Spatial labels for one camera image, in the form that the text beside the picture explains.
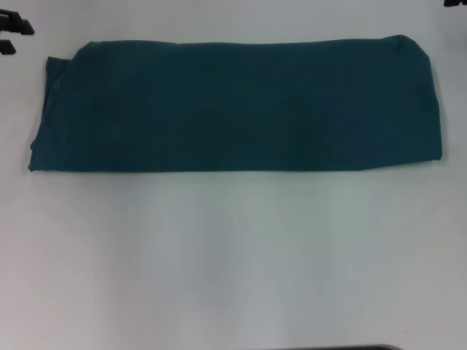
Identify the teal t-shirt with FREE print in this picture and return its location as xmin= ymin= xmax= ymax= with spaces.
xmin=27 ymin=34 xmax=444 ymax=175

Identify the dark robot torso edge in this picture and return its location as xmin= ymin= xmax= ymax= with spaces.
xmin=255 ymin=343 xmax=399 ymax=350

